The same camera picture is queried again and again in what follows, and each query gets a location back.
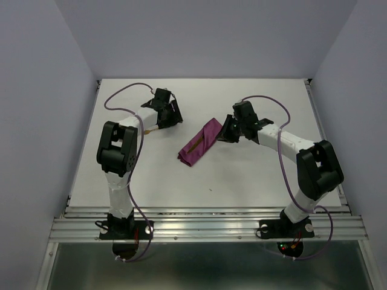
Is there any gold fork dark handle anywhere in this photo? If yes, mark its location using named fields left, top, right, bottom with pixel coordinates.
left=144, top=127, right=159, bottom=135

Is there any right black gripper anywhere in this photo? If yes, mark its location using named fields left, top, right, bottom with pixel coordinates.
left=213, top=114, right=245, bottom=143

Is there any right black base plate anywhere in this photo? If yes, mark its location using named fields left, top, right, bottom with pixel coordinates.
left=255, top=219, right=314, bottom=240

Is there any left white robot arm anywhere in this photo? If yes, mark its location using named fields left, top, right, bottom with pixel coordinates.
left=96, top=88, right=183, bottom=240

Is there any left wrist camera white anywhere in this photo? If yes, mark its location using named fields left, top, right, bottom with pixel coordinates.
left=152, top=88, right=170, bottom=94

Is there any gold knife dark handle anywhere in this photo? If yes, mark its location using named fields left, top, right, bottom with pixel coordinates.
left=187, top=135, right=204, bottom=153

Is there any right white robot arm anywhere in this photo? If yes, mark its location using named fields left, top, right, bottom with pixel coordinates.
left=216, top=100, right=344, bottom=239

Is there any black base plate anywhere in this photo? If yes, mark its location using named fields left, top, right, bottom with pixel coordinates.
left=95, top=220, right=153, bottom=241
left=255, top=219, right=314, bottom=240

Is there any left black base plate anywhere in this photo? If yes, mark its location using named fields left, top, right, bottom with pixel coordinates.
left=95, top=220, right=153, bottom=241

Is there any purple cloth napkin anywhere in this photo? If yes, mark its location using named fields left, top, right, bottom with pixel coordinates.
left=177, top=118, right=222, bottom=167

